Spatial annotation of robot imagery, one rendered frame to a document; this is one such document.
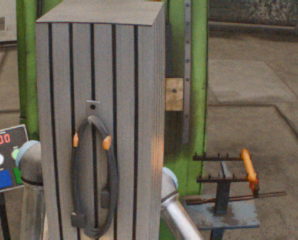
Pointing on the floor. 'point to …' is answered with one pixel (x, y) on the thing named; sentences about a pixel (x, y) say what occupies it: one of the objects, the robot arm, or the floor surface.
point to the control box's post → (3, 215)
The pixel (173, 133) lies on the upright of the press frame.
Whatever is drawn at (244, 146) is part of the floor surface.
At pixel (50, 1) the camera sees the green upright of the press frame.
